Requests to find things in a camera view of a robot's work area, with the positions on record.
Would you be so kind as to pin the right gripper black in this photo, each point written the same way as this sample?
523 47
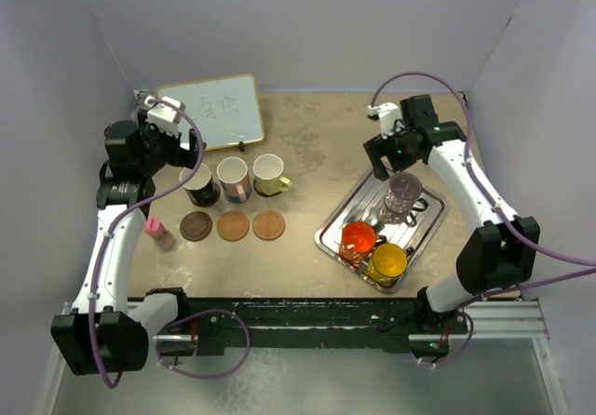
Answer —
377 148

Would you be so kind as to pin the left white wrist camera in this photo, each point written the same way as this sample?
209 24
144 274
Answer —
162 116

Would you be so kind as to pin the light wooden coaster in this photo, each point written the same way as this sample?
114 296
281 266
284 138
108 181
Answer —
268 225
233 226

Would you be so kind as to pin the dark wooden coaster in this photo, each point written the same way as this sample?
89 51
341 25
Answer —
195 226

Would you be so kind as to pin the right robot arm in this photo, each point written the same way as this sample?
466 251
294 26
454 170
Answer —
493 257

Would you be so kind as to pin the white board with stand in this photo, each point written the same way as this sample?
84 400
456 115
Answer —
225 110

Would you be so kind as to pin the light wooden coaster bottom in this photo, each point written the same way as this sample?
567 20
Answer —
268 225

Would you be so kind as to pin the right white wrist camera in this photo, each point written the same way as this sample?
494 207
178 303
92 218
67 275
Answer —
389 117

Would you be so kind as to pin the purple mug black rim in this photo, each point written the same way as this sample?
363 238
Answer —
402 200

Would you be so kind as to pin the small pink bottle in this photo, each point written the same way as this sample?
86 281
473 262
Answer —
156 230

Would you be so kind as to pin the orange glass cup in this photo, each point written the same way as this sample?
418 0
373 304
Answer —
358 240

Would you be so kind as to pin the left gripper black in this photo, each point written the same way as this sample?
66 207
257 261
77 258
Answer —
182 157

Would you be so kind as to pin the blue round coaster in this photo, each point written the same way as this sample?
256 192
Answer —
237 200

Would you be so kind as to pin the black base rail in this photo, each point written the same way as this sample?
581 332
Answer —
392 325

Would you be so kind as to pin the aluminium frame rail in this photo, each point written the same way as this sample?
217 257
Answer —
498 320

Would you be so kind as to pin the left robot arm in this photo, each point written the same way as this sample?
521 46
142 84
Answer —
101 335

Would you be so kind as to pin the light wooden coaster top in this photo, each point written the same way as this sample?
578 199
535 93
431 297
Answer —
233 226

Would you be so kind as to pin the dark mug white interior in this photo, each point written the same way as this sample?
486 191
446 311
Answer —
200 186

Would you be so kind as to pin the yellow glass cup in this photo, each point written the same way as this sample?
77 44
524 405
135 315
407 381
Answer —
387 264

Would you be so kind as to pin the orange black smiley coaster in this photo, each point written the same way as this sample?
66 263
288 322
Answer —
260 193

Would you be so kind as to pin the pink mug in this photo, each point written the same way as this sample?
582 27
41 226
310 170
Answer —
233 174

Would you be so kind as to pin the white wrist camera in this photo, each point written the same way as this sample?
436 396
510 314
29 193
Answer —
389 117
162 116

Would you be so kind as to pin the pale yellow mug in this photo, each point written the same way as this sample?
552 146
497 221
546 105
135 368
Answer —
268 170

